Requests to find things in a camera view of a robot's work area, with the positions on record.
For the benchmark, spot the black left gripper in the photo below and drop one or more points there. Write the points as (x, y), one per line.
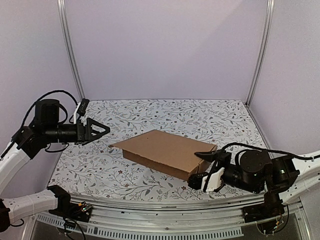
(84, 133)

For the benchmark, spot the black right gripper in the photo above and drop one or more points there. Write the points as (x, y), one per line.
(217, 166)

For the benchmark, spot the brown cardboard box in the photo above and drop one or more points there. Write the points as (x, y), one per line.
(167, 153)

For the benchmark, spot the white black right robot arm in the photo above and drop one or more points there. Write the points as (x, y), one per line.
(282, 179)

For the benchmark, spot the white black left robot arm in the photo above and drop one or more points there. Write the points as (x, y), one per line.
(45, 129)

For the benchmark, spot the floral patterned table mat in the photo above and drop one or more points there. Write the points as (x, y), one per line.
(99, 170)

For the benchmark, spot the aluminium front rail base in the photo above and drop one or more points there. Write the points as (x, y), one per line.
(210, 219)

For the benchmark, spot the aluminium left frame post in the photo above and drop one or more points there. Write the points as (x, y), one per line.
(62, 11)

